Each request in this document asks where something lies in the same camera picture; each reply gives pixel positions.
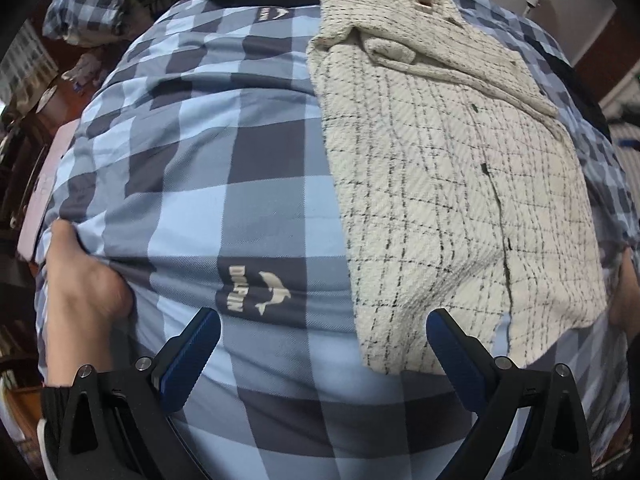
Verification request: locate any person's bare right foot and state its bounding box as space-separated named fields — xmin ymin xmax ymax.
xmin=608 ymin=247 xmax=640 ymax=341

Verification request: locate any blue checked crumpled quilt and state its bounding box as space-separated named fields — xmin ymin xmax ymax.
xmin=42 ymin=0 xmax=153 ymax=48

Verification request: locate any person's bare left foot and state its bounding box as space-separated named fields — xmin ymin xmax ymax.
xmin=46 ymin=219 xmax=134 ymax=387

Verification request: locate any pink padded board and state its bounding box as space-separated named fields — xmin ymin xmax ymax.
xmin=16 ymin=119 xmax=79 ymax=262

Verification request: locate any white plaid tweed jacket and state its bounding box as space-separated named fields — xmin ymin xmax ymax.
xmin=307 ymin=0 xmax=606 ymax=375

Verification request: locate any blue checked bed cover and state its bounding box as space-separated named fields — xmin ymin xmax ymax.
xmin=36 ymin=0 xmax=639 ymax=479

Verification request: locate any person's bare foot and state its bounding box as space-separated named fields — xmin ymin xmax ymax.
xmin=608 ymin=247 xmax=640 ymax=341
xmin=46 ymin=219 xmax=134 ymax=387

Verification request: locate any black garment on bed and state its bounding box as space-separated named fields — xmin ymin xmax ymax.
xmin=541 ymin=51 xmax=611 ymax=141

